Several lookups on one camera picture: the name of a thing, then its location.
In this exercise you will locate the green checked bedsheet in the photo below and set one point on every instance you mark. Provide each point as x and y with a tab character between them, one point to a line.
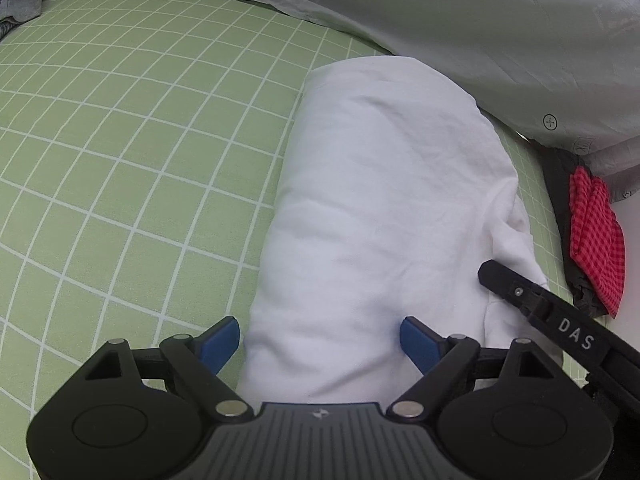
125	160

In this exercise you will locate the white garment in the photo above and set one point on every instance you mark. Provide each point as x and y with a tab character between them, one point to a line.
380	200

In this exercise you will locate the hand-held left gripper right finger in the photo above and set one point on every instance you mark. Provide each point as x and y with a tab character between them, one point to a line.
417	345

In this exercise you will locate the grey printed quilt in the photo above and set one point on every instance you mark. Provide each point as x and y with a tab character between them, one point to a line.
475	25

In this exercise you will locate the black cloth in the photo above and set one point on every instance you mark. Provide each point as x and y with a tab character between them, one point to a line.
560	180

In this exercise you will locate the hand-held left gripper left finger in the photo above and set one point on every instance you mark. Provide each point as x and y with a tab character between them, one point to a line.
220	342

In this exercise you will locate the grey garment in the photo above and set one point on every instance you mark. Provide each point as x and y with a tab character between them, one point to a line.
20	5

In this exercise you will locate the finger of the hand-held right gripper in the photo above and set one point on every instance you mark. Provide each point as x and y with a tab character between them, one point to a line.
507	282

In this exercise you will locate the red checked cloth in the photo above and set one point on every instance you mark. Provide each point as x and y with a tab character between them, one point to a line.
597	240

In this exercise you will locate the plaid shirt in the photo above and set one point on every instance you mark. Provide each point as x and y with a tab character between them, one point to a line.
5	26

